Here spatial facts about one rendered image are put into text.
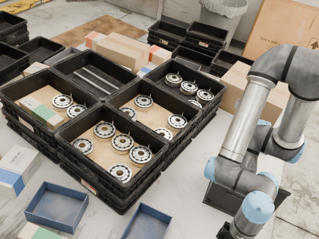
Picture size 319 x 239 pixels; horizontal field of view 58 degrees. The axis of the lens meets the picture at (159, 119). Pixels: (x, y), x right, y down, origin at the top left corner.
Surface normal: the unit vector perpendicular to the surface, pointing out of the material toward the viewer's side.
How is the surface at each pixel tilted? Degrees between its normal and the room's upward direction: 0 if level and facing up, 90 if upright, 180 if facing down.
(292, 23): 80
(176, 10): 90
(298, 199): 0
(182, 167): 0
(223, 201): 90
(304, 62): 52
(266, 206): 8
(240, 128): 46
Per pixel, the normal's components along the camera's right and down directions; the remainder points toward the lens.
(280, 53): -0.48, -0.30
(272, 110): -0.55, 0.51
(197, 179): 0.15, -0.72
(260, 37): -0.36, 0.39
